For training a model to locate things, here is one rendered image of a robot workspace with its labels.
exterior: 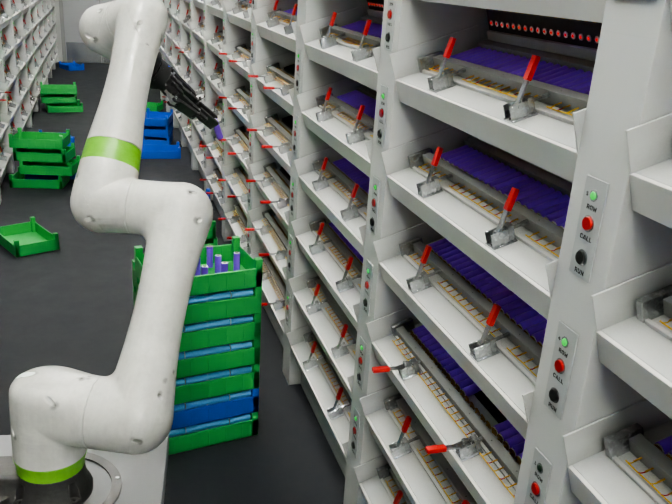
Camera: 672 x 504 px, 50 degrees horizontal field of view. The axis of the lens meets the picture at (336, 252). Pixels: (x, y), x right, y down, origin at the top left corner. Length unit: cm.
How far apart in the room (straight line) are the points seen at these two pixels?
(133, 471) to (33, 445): 24
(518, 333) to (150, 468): 80
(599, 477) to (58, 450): 91
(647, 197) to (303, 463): 149
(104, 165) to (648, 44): 103
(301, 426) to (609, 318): 149
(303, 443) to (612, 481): 134
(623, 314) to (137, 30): 114
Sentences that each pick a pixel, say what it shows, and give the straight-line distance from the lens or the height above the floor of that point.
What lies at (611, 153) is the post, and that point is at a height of 112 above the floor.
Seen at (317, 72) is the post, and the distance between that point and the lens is 213.
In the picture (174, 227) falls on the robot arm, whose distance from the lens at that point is 142.
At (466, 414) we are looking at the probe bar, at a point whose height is 57.
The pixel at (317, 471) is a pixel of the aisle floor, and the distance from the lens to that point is 210.
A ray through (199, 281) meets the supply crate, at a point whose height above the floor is 52.
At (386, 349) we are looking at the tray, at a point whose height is 54.
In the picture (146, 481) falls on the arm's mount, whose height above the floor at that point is 33.
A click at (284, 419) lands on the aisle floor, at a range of 229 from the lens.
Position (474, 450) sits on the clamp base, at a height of 55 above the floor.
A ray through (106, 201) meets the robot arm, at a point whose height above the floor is 85.
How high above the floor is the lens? 128
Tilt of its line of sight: 21 degrees down
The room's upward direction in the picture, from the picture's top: 4 degrees clockwise
